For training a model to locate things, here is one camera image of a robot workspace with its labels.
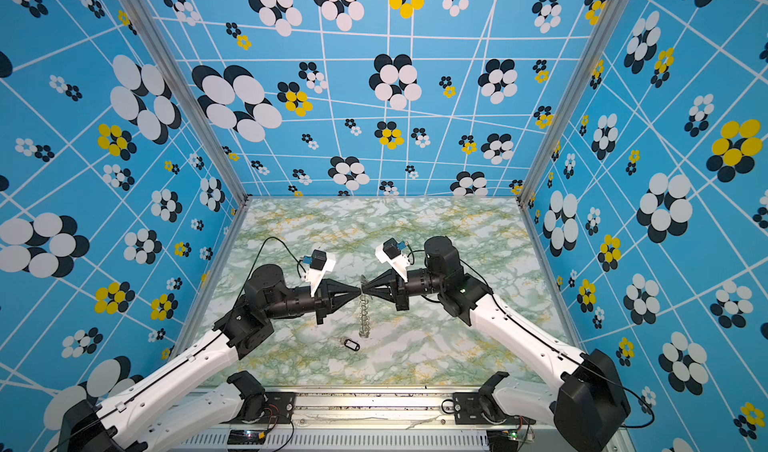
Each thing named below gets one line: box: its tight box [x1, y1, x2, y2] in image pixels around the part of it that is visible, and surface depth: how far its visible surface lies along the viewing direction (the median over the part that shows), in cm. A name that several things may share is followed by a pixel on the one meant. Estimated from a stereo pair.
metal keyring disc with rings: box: [358, 295, 371, 339], surface depth 66 cm
